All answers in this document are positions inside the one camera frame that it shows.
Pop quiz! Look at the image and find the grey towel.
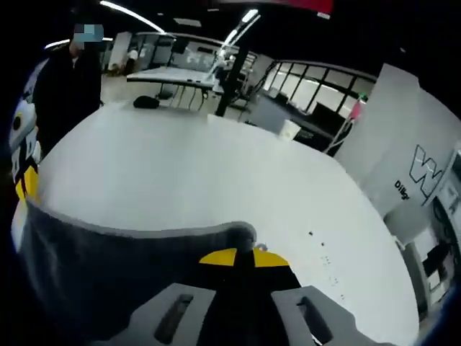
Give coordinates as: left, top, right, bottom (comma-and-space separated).
10, 196, 269, 346

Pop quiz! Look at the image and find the person's black clothed torso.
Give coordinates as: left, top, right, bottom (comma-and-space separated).
34, 21, 104, 159

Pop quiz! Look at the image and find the black pouch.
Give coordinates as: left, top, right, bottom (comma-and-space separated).
132, 96, 160, 109

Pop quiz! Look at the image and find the white work table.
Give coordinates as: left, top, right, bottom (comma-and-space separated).
125, 66, 220, 111

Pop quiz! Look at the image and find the ceiling light strip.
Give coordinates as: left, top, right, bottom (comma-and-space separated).
99, 0, 170, 36
215, 9, 262, 69

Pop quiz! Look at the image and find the metal storage shelf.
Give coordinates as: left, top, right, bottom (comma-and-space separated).
424, 143, 461, 300

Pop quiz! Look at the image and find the white paper cup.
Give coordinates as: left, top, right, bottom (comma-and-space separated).
279, 120, 300, 141

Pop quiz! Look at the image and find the grey partition panel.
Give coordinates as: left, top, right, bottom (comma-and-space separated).
333, 63, 461, 217

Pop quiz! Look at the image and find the black monitor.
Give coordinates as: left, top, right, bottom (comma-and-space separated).
313, 102, 346, 127

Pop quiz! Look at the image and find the black pillar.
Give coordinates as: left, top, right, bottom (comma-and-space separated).
215, 43, 253, 118

